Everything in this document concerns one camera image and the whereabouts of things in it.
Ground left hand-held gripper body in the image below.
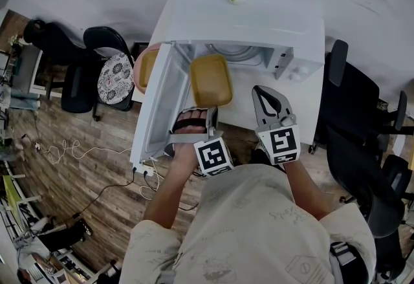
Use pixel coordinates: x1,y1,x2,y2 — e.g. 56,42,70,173
164,107,234,177

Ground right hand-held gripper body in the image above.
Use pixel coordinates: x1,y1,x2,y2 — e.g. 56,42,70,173
255,114,302,166

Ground yellow food container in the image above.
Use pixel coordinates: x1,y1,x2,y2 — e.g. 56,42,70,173
189,53,235,109

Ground white microwave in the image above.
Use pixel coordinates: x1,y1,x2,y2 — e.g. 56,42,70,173
129,0,326,174

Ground person's left forearm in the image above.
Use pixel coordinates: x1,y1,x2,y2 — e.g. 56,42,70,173
143,159,199,229

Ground person's right forearm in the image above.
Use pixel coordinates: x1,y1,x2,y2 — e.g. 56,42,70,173
282,159,334,221

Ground person's left hand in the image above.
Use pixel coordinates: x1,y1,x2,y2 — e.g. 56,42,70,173
173,111,208,163

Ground white table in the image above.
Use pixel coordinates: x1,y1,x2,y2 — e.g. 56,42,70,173
149,0,326,148

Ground person's black trousers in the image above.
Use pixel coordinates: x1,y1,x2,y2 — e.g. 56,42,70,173
250,147,286,174

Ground black office chair with armrests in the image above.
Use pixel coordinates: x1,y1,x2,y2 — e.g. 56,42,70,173
309,39,409,155

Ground white power strip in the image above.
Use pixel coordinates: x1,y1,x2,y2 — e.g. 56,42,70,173
131,160,156,177

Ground person's cream printed shirt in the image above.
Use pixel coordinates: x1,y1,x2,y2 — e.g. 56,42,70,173
119,164,378,284

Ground pink round stool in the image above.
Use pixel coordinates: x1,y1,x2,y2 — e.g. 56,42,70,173
133,43,162,95

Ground grey-backed office chair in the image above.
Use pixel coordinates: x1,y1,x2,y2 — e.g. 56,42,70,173
325,125,414,278

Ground floral patterned seat cushion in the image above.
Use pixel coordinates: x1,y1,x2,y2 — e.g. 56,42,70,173
96,52,135,105

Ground black folding chair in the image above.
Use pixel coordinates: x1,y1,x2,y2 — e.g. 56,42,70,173
83,26,136,122

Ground tall black high-back chair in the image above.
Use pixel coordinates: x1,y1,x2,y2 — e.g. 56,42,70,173
23,18,98,115

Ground white looped cord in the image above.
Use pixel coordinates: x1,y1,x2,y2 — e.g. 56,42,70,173
138,159,163,202

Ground thin black cable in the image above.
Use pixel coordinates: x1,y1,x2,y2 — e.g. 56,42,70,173
72,167,137,219

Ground black strap with buckle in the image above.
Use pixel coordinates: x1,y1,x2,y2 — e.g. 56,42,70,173
329,240,360,268

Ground coiled white cable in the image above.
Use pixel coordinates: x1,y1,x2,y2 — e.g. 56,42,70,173
41,139,134,166

